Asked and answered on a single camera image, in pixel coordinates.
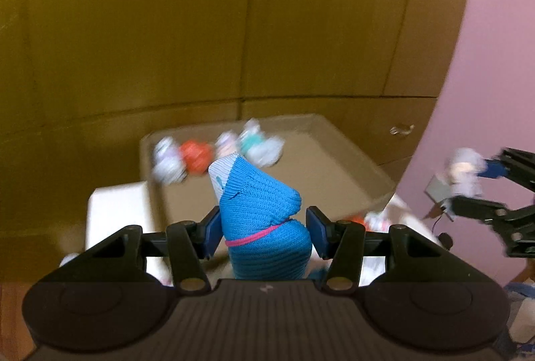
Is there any white grey sock bundle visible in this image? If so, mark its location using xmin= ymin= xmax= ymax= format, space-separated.
xmin=152 ymin=136 xmax=187 ymax=185

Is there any wooden wardrobe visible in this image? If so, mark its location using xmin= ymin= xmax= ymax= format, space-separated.
xmin=1 ymin=0 xmax=466 ymax=279

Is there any brown cardboard box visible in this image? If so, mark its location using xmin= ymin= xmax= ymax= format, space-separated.
xmin=138 ymin=113 xmax=397 ymax=244

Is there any red white sock bundle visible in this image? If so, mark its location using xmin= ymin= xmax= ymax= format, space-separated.
xmin=347 ymin=212 xmax=392 ymax=232

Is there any white fluffy sock bundle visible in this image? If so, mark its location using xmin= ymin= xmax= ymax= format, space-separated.
xmin=446 ymin=147 xmax=488 ymax=198

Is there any metal drawer handle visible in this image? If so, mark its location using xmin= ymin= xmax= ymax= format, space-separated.
xmin=389 ymin=124 xmax=415 ymax=136

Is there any teal white sock bundle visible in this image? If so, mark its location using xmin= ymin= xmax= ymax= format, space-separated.
xmin=239 ymin=118 xmax=285 ymax=168

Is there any white wall socket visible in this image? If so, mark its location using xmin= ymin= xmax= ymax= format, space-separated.
xmin=424 ymin=173 xmax=452 ymax=204

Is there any blue knit sock bundle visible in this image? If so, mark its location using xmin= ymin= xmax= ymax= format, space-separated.
xmin=209 ymin=154 xmax=312 ymax=280

